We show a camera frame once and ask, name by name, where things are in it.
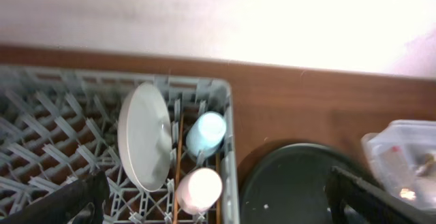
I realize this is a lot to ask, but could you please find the light grey round plate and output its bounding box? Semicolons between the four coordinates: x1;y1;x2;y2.
117;83;172;192

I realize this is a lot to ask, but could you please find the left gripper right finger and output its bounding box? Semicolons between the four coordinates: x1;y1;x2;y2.
324;166;435;224

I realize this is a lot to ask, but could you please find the gold snack wrapper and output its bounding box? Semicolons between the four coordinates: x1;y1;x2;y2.
399;153;435;201

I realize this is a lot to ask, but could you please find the pink plastic cup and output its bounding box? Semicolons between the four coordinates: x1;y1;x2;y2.
176;167;223;215

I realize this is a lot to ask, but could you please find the blue plastic cup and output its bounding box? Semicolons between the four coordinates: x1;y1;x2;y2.
186;112;227;157

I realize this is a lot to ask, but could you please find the grey plastic dishwasher rack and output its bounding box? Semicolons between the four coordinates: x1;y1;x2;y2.
1;65;240;224

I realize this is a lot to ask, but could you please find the round black serving tray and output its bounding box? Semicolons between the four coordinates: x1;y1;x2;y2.
239;143;374;224

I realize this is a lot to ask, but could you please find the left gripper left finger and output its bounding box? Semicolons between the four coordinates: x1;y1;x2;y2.
1;171;110;224

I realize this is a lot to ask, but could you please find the clear plastic bin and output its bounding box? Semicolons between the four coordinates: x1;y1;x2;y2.
361;120;435;214

